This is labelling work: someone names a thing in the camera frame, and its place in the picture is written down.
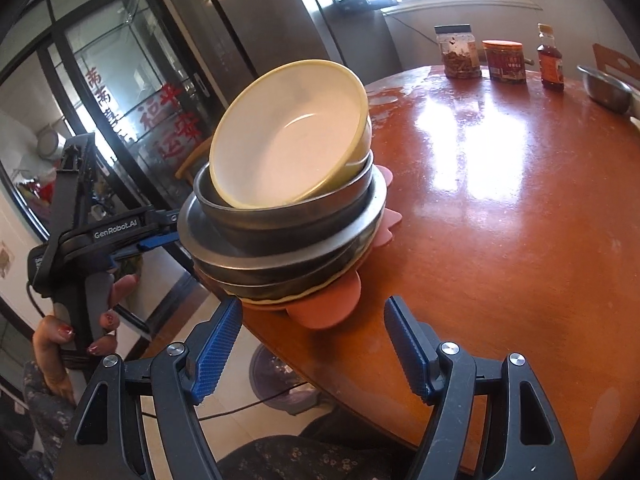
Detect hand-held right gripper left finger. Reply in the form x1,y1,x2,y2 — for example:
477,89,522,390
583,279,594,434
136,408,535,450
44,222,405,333
52,296,244,480

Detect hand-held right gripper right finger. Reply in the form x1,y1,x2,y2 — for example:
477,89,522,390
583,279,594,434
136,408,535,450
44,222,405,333
384,295,578,480

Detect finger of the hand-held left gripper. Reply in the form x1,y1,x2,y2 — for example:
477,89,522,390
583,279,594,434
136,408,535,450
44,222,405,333
147,206,182,228
137,231,180,252

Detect wide-rimmed steel bowl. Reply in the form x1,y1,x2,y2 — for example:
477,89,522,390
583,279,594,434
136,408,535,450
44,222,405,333
176,167,390,283

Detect yellow leaf-shaped plate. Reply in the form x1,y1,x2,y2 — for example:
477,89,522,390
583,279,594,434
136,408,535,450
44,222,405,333
220,210,388,306

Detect round steel pan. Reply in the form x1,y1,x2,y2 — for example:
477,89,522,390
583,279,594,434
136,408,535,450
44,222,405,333
192,240,373,301

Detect pink plastic plate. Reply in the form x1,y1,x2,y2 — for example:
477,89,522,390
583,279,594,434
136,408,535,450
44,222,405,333
192,165,403,331

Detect deep steel bowl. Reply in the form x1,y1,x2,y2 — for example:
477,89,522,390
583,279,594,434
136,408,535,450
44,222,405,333
193,152,375,256

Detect yellow bowl with white inside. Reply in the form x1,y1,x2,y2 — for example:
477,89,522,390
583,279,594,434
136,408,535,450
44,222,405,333
208,58,373,209

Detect person's left forearm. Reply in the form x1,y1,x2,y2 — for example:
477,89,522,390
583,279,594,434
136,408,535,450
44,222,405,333
17,360,76,480

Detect person's left hand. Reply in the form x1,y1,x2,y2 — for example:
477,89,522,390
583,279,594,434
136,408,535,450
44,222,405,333
32,274,141,401

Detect person's floral clad legs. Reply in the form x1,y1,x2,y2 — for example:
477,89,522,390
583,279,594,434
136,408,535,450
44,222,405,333
215,407,436,480

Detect glass sliding door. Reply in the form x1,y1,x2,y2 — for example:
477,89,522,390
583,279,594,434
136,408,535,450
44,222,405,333
0,0,221,281

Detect dark refrigerator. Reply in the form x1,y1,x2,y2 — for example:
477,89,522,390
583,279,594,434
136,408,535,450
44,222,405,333
170,0,401,111

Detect black fridge side rack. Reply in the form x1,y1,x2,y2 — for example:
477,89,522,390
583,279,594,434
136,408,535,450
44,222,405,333
332,0,381,13

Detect clear jar with dark lid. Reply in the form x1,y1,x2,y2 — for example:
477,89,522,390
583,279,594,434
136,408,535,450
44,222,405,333
434,24,483,79

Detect red-labelled jar with orange lid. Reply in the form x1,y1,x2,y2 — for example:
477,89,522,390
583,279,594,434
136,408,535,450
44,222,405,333
481,39,527,83

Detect small sauce bottle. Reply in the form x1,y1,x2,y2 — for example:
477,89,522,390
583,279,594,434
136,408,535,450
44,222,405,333
536,23,566,92

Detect small steel bowl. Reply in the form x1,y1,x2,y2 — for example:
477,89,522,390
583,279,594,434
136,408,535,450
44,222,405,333
576,64,633,114

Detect wooden chair with curved rail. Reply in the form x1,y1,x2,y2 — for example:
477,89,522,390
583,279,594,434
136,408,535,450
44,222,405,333
175,135,216,181

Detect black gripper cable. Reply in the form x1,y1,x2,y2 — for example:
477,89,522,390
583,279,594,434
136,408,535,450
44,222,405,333
24,280,51,318

